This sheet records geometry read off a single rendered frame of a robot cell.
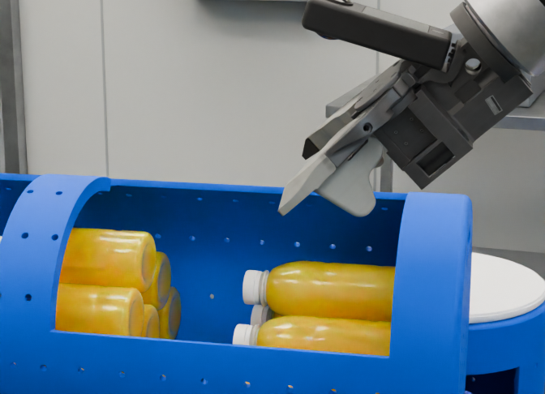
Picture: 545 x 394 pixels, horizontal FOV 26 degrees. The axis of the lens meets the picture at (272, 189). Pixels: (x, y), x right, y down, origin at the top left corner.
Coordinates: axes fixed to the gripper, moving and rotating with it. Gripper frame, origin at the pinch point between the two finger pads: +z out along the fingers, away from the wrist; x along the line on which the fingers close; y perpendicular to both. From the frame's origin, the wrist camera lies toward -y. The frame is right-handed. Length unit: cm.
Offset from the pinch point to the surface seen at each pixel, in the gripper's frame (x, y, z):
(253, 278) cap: 29.1, 10.5, 20.1
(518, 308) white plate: 47, 38, 5
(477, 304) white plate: 47, 35, 8
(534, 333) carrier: 48, 43, 6
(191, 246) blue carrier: 38.7, 4.6, 27.1
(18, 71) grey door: 372, -54, 175
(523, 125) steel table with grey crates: 251, 70, 16
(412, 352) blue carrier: 10.2, 21.9, 5.8
